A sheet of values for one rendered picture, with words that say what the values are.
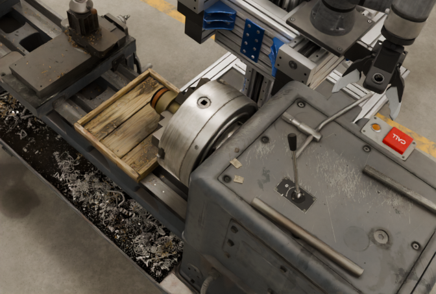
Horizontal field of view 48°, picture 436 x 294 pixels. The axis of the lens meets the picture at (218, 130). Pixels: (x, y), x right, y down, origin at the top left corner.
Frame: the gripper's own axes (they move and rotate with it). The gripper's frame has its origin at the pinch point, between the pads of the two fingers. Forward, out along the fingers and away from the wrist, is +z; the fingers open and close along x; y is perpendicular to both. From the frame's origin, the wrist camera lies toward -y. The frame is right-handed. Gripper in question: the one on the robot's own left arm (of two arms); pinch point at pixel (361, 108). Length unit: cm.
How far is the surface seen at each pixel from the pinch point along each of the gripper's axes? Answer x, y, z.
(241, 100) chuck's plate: 29.7, 4.6, 17.5
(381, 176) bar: -11.5, -1.6, 14.4
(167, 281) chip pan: 33, -14, 91
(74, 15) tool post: 98, 16, 26
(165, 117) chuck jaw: 49, -2, 30
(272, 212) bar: 6.8, -24.4, 18.7
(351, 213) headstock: -8.8, -13.1, 18.9
